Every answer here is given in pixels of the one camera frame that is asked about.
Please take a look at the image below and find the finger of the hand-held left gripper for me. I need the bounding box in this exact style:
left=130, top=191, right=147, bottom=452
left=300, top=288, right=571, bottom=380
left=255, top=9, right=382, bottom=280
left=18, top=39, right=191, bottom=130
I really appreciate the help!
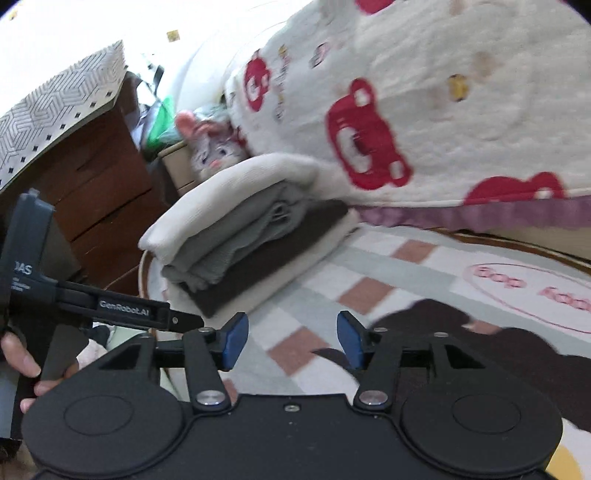
left=54, top=281, right=205, bottom=333

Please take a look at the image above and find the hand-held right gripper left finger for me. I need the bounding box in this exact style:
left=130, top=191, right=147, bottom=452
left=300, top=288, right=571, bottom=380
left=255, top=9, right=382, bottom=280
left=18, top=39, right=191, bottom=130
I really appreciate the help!
left=95, top=311, right=250, bottom=412

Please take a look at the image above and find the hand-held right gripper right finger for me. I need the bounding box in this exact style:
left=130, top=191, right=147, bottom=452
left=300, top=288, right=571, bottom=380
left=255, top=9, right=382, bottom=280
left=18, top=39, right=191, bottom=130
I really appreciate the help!
left=336, top=310, right=488, bottom=411

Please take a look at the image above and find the person's left hand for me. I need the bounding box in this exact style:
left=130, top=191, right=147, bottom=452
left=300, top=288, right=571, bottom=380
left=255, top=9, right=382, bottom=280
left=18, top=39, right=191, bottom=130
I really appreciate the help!
left=0, top=330, right=62, bottom=415

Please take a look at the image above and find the brown wooden cabinet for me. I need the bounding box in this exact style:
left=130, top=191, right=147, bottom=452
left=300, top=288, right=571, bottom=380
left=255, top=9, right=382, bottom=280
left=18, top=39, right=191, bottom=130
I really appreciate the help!
left=0, top=71, right=167, bottom=287

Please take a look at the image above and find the grey knit sweater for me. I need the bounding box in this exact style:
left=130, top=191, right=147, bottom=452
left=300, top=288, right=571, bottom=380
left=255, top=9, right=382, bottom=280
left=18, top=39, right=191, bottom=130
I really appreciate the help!
left=161, top=182, right=308, bottom=296

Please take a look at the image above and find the beige small drawer box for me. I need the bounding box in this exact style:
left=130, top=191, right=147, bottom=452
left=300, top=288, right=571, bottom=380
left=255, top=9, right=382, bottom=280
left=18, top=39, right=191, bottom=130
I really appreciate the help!
left=157, top=138, right=206, bottom=197

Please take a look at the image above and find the grey geometric patterned cloth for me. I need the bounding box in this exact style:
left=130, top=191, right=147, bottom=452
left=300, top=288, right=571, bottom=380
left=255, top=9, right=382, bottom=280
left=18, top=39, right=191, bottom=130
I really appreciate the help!
left=0, top=39, right=127, bottom=192

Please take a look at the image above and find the grey stuffed bunny toy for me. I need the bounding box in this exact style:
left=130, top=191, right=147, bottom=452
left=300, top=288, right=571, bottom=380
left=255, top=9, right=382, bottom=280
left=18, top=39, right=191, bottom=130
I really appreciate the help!
left=174, top=110, right=252, bottom=178

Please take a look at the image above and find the green plastic bag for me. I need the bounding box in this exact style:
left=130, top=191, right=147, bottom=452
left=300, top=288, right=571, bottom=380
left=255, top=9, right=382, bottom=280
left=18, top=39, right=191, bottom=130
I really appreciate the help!
left=141, top=92, right=183, bottom=151

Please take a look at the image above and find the beige bed base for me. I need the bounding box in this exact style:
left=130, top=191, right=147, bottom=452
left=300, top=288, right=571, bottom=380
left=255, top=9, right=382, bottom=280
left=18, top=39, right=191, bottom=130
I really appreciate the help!
left=480, top=222, right=591, bottom=268

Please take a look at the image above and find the white bear print quilt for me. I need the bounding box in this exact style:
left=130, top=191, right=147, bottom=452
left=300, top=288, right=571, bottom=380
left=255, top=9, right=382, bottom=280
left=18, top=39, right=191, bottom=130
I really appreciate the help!
left=222, top=0, right=591, bottom=232

